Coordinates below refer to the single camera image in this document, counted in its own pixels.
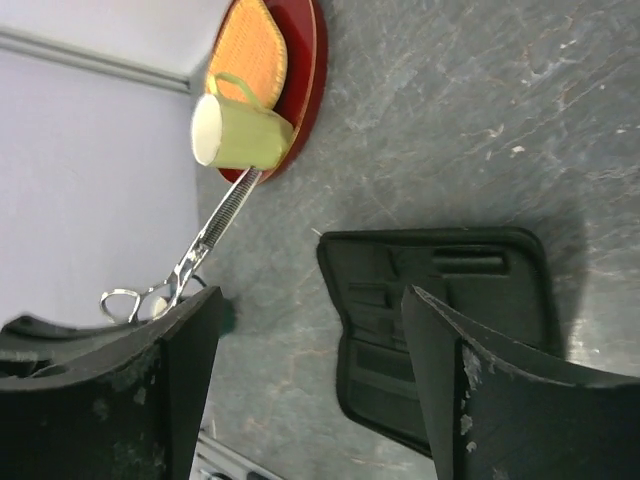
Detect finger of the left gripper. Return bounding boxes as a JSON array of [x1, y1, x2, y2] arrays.
[[1, 315, 150, 378]]

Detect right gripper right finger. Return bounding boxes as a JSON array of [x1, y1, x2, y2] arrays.
[[402, 286, 639, 479]]

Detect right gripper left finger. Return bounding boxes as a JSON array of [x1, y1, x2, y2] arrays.
[[1, 287, 223, 479]]

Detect black tool case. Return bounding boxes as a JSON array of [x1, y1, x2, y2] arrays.
[[316, 226, 563, 456]]

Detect silver scissors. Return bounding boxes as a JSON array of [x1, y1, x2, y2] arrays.
[[99, 167, 263, 324]]

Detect pale green cup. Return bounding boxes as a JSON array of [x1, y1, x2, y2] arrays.
[[190, 72, 294, 171]]

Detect orange woven mat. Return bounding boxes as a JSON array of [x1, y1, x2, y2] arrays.
[[204, 0, 288, 109]]

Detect red round tray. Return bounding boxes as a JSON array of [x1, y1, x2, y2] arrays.
[[215, 0, 330, 186]]

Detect grey slotted cable duct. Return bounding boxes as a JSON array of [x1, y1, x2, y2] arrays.
[[191, 430, 281, 480]]

